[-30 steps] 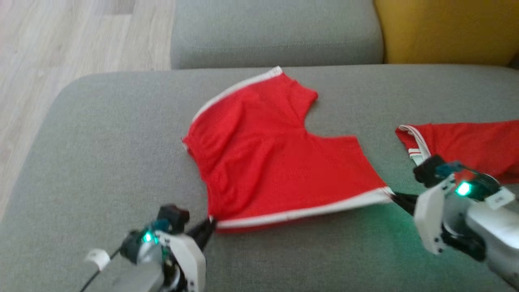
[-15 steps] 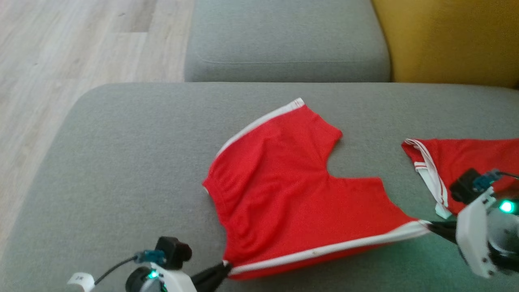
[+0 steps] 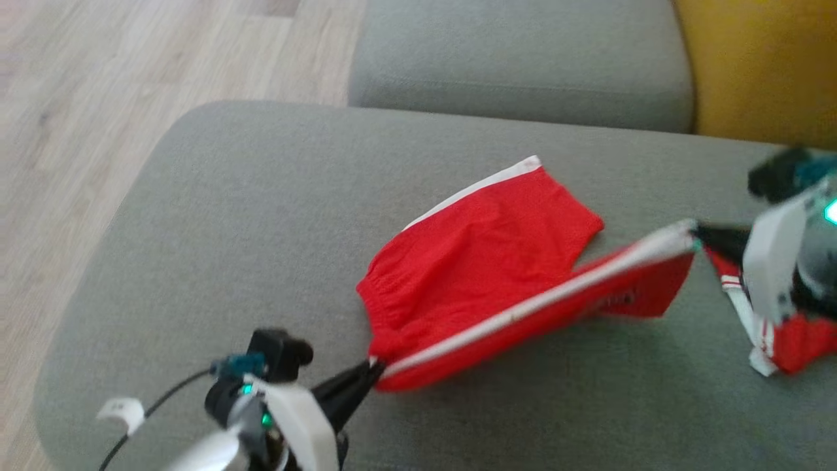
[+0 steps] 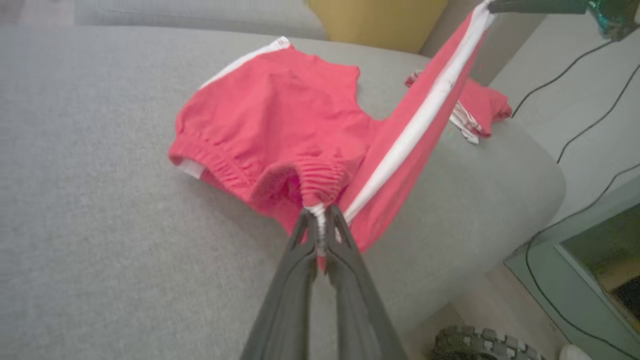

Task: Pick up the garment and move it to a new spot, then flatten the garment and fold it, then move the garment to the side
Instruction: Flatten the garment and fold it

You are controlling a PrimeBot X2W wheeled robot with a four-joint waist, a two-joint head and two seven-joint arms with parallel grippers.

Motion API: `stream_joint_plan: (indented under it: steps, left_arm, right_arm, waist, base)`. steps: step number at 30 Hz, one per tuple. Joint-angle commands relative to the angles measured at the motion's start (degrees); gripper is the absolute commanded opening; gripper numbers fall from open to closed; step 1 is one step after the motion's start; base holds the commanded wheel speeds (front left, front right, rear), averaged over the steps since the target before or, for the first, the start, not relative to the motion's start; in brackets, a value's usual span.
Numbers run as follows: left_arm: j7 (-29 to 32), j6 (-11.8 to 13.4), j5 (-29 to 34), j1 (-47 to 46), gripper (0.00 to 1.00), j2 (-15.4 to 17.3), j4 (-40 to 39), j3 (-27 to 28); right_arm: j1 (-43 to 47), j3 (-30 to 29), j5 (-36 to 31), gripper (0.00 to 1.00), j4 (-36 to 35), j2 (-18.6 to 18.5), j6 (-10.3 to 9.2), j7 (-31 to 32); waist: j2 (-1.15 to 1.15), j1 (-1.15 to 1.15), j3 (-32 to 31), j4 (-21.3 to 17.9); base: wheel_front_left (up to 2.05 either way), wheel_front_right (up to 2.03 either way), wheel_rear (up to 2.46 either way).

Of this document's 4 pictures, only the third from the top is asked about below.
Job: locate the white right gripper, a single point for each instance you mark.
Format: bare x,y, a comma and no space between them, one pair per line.
778,255

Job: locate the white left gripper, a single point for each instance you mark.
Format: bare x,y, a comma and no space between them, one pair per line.
304,425

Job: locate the red Bulls basketball jersey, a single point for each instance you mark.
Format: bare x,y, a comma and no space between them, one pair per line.
804,340

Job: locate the red shorts with white stripe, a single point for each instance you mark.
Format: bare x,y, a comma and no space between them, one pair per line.
484,261

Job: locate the yellow sofa back cushion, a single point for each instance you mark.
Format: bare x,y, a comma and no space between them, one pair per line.
765,65

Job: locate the large grey sofa ottoman cushion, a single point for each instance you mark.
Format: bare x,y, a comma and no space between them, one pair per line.
261,229

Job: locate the grey sofa seat cushion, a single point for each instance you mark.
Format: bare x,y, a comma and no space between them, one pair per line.
523,59

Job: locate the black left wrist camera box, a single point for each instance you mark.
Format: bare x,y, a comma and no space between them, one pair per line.
281,353

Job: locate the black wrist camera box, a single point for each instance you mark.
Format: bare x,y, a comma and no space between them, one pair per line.
281,353
781,173

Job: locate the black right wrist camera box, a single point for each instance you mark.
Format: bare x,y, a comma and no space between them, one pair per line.
781,173

